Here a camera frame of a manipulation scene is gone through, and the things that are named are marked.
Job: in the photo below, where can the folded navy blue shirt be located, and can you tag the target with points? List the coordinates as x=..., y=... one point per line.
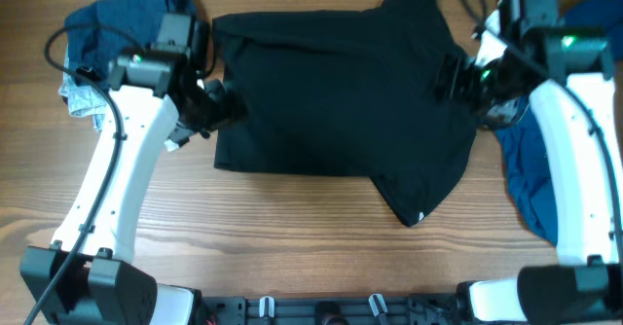
x=125, y=21

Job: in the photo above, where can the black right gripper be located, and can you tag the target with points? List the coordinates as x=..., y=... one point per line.
x=499, y=111

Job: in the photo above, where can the black polo shirt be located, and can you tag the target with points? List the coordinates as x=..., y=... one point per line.
x=347, y=93

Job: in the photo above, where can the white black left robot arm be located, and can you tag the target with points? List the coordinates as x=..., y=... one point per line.
x=158, y=98

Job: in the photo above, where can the folded light grey garment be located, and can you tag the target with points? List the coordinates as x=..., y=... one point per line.
x=83, y=101

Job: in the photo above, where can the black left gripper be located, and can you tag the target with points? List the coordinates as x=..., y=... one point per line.
x=227, y=108

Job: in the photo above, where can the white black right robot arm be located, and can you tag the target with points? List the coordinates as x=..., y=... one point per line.
x=567, y=75

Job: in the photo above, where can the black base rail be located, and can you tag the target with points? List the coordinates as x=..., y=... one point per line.
x=435, y=309

